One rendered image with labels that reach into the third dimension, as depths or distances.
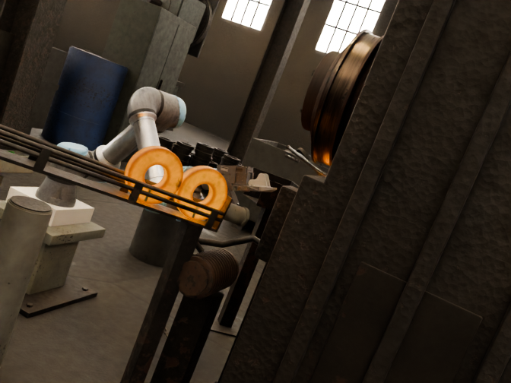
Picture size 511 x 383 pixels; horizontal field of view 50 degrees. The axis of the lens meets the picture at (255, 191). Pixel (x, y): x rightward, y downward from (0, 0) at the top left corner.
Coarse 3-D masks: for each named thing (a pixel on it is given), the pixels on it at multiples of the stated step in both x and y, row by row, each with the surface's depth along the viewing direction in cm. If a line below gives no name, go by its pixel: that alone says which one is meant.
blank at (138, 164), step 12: (132, 156) 142; (144, 156) 141; (156, 156) 142; (168, 156) 144; (132, 168) 140; (144, 168) 142; (168, 168) 145; (180, 168) 147; (168, 180) 147; (180, 180) 148; (156, 192) 146
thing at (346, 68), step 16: (368, 32) 176; (352, 48) 166; (368, 48) 166; (352, 64) 163; (336, 80) 163; (352, 80) 162; (336, 96) 163; (320, 112) 165; (336, 112) 164; (320, 128) 168; (320, 144) 172; (320, 160) 182
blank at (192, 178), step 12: (192, 168) 152; (204, 168) 151; (192, 180) 150; (204, 180) 152; (216, 180) 154; (180, 192) 150; (192, 192) 152; (216, 192) 156; (216, 204) 157; (192, 216) 154
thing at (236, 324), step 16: (256, 176) 256; (272, 176) 258; (256, 192) 258; (272, 192) 232; (272, 208) 234; (256, 224) 246; (240, 272) 246; (240, 288) 248; (224, 304) 253; (240, 304) 250; (224, 320) 250; (240, 320) 265
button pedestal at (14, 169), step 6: (24, 156) 157; (0, 162) 148; (6, 162) 150; (0, 168) 148; (6, 168) 150; (12, 168) 152; (18, 168) 155; (24, 168) 157; (0, 174) 155; (0, 180) 154; (0, 186) 155
